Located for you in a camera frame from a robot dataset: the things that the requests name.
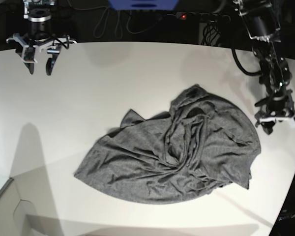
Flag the black power strip red light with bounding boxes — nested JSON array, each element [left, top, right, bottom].
[[175, 12, 231, 22]]

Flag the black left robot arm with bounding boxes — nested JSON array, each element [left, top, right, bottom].
[[232, 0, 295, 135]]

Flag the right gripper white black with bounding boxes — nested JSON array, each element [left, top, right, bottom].
[[6, 33, 77, 75]]

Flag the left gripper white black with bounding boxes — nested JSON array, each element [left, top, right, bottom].
[[254, 89, 295, 135]]

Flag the grey t-shirt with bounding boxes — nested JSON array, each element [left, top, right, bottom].
[[74, 85, 261, 205]]

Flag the hanging black cables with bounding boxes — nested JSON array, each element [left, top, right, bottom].
[[93, 6, 223, 46]]

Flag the blue box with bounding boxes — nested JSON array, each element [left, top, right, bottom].
[[108, 0, 178, 10]]

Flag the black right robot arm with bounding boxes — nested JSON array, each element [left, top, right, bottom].
[[6, 0, 77, 76]]

